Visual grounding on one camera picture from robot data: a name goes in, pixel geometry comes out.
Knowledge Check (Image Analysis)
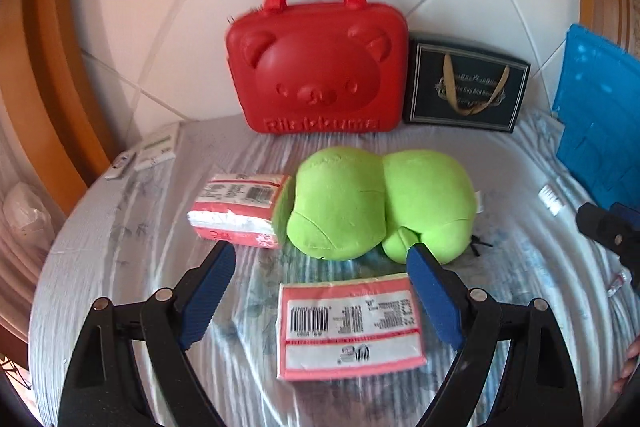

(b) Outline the pink tissue pack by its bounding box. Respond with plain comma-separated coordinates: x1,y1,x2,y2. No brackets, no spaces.
187,173,293,249
276,272,428,382

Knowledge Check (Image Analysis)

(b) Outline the red bear hard case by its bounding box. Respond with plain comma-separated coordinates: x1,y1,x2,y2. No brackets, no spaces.
223,0,408,136

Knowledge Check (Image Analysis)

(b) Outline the person's right hand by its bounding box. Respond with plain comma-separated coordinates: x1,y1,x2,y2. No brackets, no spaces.
612,341,640,393

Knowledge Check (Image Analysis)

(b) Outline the white plastic bag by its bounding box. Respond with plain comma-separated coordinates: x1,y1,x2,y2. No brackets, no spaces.
0,183,56,253

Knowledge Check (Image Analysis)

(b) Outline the small white remote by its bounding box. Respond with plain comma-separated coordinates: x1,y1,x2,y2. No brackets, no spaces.
104,152,137,180

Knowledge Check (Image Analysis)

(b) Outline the small white comb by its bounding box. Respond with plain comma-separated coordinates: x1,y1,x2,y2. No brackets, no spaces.
538,184,567,214

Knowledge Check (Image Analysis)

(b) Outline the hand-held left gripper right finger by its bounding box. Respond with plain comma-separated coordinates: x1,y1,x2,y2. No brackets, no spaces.
407,244,583,427

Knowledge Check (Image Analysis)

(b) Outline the green plush toy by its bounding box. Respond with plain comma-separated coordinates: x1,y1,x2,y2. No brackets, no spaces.
286,147,483,265

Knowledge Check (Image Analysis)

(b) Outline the orange wooden frame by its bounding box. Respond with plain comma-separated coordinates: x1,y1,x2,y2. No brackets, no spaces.
0,0,118,188

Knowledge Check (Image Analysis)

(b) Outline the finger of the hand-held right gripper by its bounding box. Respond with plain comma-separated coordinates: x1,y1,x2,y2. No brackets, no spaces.
575,202,640,268

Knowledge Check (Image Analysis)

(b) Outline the blue plastic crate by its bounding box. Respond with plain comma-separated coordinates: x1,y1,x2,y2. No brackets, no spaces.
551,23,640,210

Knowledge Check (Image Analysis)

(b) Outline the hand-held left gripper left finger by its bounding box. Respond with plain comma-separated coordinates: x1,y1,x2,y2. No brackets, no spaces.
59,241,237,427

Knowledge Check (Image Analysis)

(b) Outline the black gift bag, gold handle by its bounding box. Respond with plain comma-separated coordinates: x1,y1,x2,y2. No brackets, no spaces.
402,31,532,135

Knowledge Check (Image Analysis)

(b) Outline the small clear plastic item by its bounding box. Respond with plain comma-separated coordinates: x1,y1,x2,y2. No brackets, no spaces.
607,269,632,300

